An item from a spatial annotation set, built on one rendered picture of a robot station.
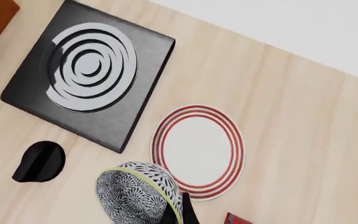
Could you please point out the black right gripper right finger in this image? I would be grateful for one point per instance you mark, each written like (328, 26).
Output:
(190, 213)

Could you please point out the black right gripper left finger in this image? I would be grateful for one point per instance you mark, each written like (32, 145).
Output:
(170, 218)

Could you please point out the black and white patterned bowl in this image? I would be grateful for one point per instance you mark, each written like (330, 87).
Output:
(129, 193)

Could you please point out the white plate with red rings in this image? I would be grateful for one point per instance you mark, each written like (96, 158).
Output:
(197, 149)

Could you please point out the flat black stove plate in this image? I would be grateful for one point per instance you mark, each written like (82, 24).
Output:
(92, 70)

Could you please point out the red printed box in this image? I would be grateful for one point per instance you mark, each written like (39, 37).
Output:
(235, 219)

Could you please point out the round black stove knob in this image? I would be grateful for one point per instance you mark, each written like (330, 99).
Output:
(40, 162)

